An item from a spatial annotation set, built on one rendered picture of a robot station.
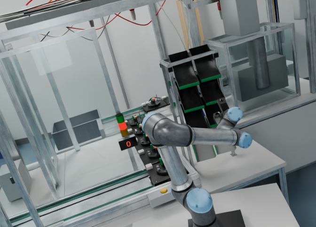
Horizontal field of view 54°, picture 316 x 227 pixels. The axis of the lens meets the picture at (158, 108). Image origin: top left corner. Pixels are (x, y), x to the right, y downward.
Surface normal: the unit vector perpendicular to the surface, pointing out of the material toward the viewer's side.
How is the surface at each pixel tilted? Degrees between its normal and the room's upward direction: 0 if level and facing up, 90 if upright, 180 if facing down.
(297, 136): 90
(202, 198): 10
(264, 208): 0
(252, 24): 90
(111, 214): 90
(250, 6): 90
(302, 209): 0
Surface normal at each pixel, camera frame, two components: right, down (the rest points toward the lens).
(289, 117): 0.27, 0.28
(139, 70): -0.04, 0.36
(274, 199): -0.24, -0.91
